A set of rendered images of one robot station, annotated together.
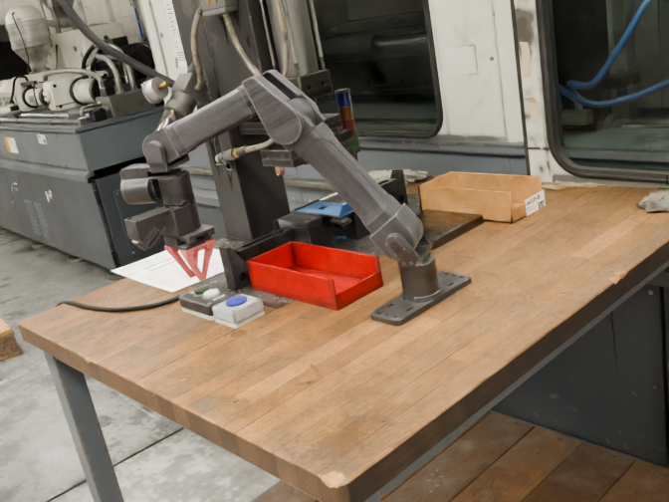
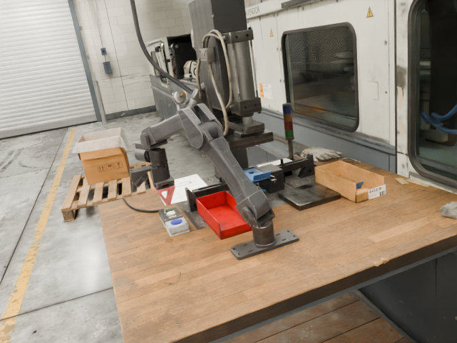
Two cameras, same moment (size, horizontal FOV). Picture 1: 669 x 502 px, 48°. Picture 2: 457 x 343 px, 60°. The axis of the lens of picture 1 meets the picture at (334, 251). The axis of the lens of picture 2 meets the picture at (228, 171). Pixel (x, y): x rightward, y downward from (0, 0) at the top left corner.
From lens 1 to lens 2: 0.49 m
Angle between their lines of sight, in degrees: 21
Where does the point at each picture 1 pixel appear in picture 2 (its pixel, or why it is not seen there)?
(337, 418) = (162, 312)
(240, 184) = not seen: hidden behind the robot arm
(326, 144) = (217, 150)
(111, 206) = not seen: hidden behind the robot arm
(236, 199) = not seen: hidden behind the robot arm
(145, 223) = (136, 174)
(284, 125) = (195, 137)
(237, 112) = (179, 125)
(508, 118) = (391, 130)
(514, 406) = (379, 299)
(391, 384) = (202, 299)
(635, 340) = (448, 286)
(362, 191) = (233, 180)
